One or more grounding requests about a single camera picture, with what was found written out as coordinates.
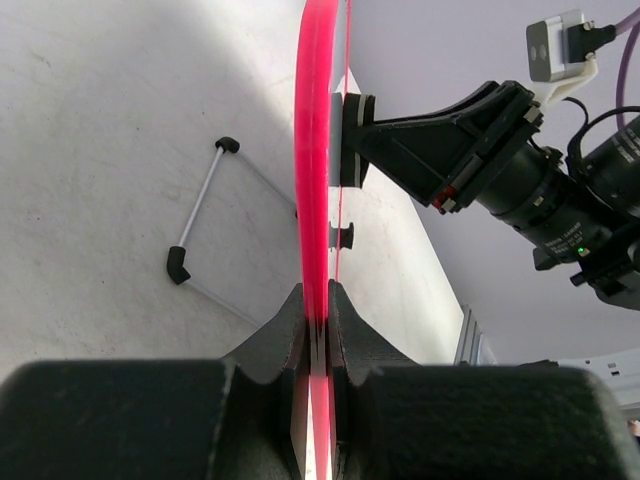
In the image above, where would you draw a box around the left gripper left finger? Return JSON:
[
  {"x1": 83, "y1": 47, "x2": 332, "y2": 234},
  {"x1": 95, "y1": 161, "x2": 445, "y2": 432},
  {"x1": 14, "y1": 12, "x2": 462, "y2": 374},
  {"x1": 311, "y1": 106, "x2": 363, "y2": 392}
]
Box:
[{"x1": 1, "y1": 287, "x2": 306, "y2": 479}]

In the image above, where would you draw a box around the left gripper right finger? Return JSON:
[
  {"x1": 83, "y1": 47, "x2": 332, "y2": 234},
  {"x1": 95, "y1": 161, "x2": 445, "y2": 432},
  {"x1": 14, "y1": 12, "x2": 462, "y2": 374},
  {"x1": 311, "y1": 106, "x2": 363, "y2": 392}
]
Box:
[{"x1": 329, "y1": 282, "x2": 639, "y2": 479}]

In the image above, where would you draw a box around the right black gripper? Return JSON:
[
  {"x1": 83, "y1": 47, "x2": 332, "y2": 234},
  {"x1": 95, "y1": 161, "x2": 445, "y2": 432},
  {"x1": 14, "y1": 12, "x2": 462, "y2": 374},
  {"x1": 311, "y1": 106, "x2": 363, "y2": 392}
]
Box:
[{"x1": 360, "y1": 80, "x2": 542, "y2": 213}]

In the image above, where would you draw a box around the pink framed whiteboard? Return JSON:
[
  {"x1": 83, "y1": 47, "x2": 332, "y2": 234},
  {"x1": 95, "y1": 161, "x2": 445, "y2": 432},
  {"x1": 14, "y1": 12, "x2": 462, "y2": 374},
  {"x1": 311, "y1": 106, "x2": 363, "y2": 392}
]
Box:
[{"x1": 294, "y1": 1, "x2": 351, "y2": 479}]

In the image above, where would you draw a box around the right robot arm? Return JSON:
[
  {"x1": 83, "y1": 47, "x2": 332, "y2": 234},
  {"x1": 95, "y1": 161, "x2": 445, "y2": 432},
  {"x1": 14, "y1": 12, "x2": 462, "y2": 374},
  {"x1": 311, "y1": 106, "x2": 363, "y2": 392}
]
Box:
[{"x1": 340, "y1": 81, "x2": 639, "y2": 310}]

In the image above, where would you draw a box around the whiteboard wire stand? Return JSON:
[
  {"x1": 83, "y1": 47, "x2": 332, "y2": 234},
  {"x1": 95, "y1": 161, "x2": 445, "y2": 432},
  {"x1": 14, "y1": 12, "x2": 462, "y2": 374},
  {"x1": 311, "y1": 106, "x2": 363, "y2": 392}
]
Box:
[{"x1": 166, "y1": 136, "x2": 300, "y2": 327}]

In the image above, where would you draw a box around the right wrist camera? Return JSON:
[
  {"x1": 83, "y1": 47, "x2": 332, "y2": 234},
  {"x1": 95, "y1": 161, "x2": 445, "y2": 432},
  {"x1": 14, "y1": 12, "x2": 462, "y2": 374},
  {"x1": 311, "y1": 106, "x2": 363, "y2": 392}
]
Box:
[{"x1": 526, "y1": 9, "x2": 617, "y2": 110}]

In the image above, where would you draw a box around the aluminium mounting rail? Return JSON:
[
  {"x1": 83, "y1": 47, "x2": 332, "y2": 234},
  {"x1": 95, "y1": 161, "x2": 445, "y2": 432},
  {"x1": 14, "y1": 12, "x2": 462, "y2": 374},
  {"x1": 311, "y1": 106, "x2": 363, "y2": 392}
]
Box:
[{"x1": 452, "y1": 302, "x2": 640, "y2": 436}]

